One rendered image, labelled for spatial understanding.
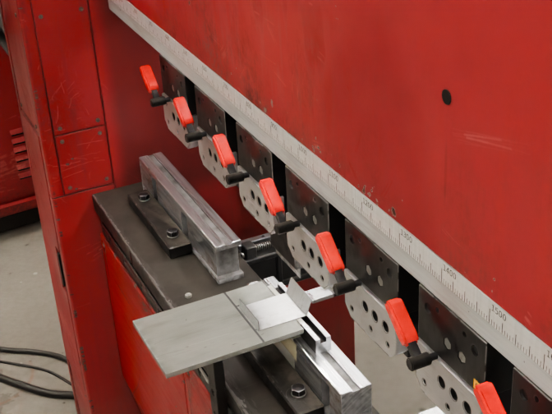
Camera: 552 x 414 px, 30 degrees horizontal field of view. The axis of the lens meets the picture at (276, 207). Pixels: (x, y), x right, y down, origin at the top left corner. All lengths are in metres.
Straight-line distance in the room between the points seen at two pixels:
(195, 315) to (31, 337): 1.84
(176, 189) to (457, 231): 1.27
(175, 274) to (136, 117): 0.51
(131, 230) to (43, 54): 0.46
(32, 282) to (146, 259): 1.70
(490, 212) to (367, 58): 0.29
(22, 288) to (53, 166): 1.45
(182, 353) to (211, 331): 0.08
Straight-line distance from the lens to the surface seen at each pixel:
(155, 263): 2.32
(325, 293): 1.94
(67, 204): 2.64
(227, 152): 1.83
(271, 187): 1.67
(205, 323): 1.89
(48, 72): 2.50
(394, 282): 1.42
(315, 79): 1.49
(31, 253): 4.20
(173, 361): 1.81
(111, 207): 2.57
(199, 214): 2.30
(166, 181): 2.45
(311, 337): 1.84
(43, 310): 3.83
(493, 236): 1.18
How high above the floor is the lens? 2.09
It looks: 29 degrees down
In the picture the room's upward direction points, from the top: 4 degrees counter-clockwise
